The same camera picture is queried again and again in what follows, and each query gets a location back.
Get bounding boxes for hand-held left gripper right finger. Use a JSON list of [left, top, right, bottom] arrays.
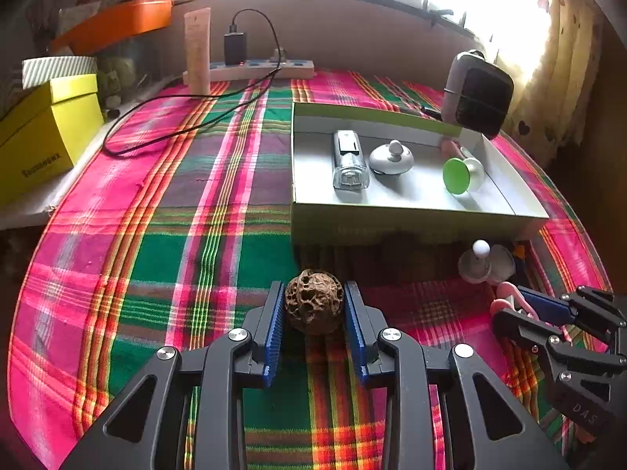
[[343, 280, 569, 470]]

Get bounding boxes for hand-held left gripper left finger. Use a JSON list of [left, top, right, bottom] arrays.
[[59, 281, 286, 470]]

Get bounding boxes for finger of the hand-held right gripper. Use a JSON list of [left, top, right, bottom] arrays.
[[492, 309, 627, 383], [519, 288, 627, 353]]

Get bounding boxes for small pink and white clip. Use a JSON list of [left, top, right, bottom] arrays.
[[490, 281, 537, 319]]

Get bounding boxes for carved brown walnut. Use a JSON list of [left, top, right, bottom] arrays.
[[284, 268, 345, 336]]

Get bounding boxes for white round jar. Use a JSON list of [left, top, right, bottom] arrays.
[[487, 246, 516, 280]]

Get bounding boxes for white base with ball pin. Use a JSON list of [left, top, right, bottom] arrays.
[[458, 239, 493, 285]]

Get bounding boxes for green and white cardboard box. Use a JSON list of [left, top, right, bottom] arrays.
[[290, 100, 552, 248]]

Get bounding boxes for green and white spool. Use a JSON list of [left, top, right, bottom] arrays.
[[442, 146, 486, 197]]

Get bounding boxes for black and clear lighter device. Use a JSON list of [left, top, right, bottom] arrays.
[[332, 130, 369, 191]]

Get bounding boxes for white knob lid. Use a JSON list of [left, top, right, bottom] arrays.
[[368, 140, 415, 177]]

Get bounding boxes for pink and green plaid tablecloth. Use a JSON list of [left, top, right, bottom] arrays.
[[7, 69, 613, 470]]

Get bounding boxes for grey desktop heater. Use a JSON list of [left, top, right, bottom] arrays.
[[442, 50, 515, 140]]

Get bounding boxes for heart print curtain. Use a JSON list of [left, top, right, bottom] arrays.
[[490, 0, 608, 157]]

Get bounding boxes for white power strip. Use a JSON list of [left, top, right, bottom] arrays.
[[183, 58, 315, 84]]

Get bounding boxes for black charger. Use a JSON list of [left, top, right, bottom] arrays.
[[224, 33, 247, 66]]

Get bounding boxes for cream tube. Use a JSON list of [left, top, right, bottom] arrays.
[[183, 8, 212, 95]]

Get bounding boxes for yellow cardboard box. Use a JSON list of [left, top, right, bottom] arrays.
[[0, 74, 105, 206]]

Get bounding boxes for green striped box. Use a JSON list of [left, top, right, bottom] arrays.
[[0, 56, 99, 113]]

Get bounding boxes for orange box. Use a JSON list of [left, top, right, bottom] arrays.
[[50, 0, 173, 54]]

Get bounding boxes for black charger cable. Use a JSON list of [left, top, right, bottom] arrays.
[[104, 9, 290, 160]]

